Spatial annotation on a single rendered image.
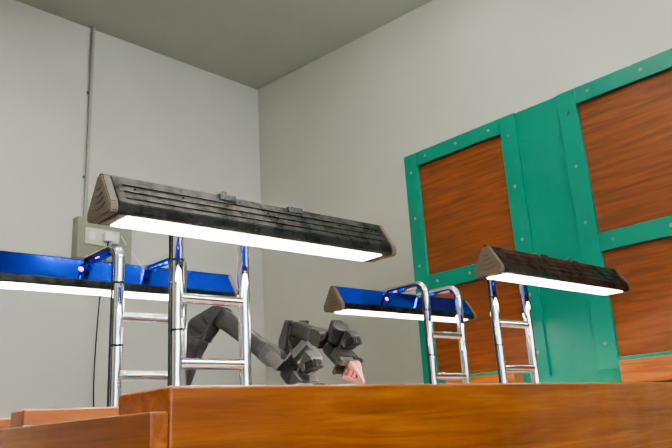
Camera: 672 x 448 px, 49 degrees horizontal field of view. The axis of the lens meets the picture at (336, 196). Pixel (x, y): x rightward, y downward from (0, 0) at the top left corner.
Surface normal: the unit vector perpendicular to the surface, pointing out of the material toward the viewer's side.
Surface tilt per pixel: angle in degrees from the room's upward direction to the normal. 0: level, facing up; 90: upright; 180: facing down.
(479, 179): 90
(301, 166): 90
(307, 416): 90
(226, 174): 90
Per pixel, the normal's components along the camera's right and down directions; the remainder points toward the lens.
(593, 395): 0.66, -0.26
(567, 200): -0.75, -0.16
